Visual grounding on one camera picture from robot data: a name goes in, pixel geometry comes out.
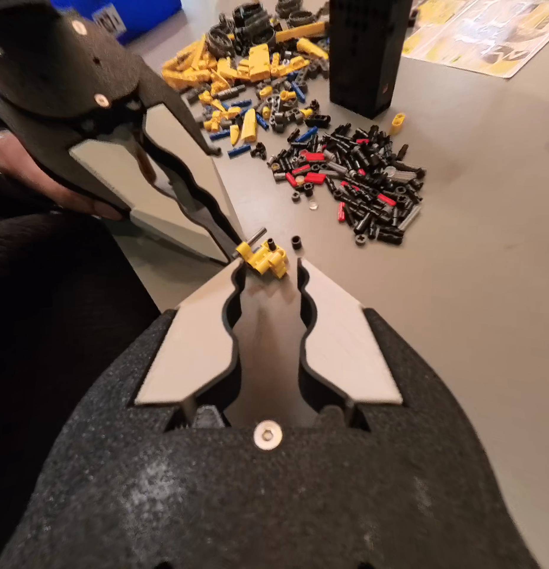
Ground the pile of black tyres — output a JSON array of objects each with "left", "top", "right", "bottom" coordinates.
[{"left": 205, "top": 0, "right": 320, "bottom": 49}]

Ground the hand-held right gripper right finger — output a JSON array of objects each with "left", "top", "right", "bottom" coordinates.
[{"left": 298, "top": 258, "right": 403, "bottom": 413}]

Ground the pile of black red pins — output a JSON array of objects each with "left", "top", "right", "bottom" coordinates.
[{"left": 272, "top": 124, "right": 427, "bottom": 246}]

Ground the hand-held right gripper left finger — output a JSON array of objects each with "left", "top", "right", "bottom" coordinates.
[{"left": 134, "top": 258, "right": 247, "bottom": 416}]

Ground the pile of yellow grey beams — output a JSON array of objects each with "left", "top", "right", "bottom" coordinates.
[{"left": 161, "top": 20, "right": 333, "bottom": 158}]

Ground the black knit sweater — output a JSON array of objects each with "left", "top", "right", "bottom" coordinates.
[{"left": 0, "top": 213, "right": 162, "bottom": 534}]

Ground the printed instruction leaflet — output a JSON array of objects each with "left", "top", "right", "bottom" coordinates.
[{"left": 401, "top": 0, "right": 549, "bottom": 80}]

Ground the black perforated block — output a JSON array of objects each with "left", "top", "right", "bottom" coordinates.
[{"left": 329, "top": 0, "right": 414, "bottom": 120}]

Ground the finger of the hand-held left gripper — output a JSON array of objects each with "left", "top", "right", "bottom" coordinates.
[
  {"left": 141, "top": 102, "right": 247, "bottom": 250},
  {"left": 68, "top": 138, "right": 234, "bottom": 267}
]

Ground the yellow connector cluster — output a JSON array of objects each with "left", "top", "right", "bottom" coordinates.
[{"left": 235, "top": 240, "right": 288, "bottom": 280}]

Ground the blue plastic bin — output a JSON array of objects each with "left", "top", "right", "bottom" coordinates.
[{"left": 50, "top": 0, "right": 183, "bottom": 45}]

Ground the person's left hand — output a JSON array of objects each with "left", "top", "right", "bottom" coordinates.
[{"left": 0, "top": 130, "right": 124, "bottom": 221}]

